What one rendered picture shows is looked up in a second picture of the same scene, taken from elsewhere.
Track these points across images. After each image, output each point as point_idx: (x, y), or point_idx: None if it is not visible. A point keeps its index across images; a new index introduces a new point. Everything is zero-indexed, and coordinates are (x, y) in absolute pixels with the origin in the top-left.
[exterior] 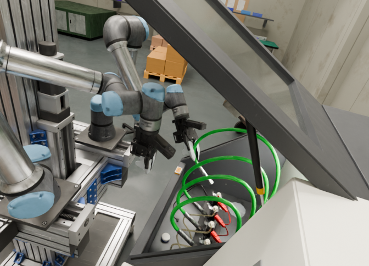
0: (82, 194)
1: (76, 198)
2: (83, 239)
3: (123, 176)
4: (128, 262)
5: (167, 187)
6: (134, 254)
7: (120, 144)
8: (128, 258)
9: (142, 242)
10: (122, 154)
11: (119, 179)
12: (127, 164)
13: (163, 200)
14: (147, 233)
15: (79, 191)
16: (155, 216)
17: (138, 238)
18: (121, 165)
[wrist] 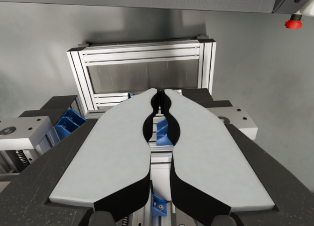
0: (151, 145)
1: (169, 152)
2: (199, 100)
3: (61, 108)
4: (303, 3)
5: None
6: (271, 1)
7: (11, 163)
8: (284, 9)
9: None
10: (35, 148)
11: (71, 108)
12: (45, 123)
13: None
14: None
15: (159, 157)
16: None
17: (230, 9)
18: (53, 129)
